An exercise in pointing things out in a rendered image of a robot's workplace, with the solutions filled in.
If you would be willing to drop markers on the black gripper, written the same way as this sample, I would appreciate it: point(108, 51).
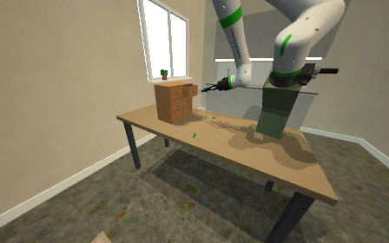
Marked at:
point(217, 86)

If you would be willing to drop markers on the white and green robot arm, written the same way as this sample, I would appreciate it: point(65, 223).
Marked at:
point(292, 45)

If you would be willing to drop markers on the brown wooden drawer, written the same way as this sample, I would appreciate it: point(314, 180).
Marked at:
point(175, 92)
point(187, 111)
point(176, 104)
point(189, 90)
point(176, 116)
point(186, 101)

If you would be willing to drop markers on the orange chest of drawers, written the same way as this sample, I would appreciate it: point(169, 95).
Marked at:
point(163, 102)

